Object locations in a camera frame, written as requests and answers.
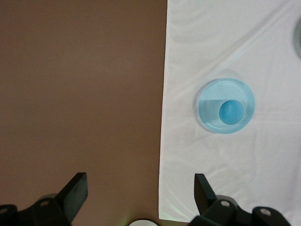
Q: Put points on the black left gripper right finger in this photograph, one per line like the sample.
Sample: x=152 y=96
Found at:
x=223 y=212

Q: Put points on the white square cloth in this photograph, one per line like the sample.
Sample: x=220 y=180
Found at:
x=223 y=47

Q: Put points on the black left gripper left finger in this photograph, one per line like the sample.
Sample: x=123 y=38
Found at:
x=47 y=212

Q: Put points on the blue round plate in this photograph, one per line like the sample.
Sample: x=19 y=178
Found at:
x=216 y=94

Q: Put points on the green round plate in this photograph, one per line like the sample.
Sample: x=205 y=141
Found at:
x=298 y=37

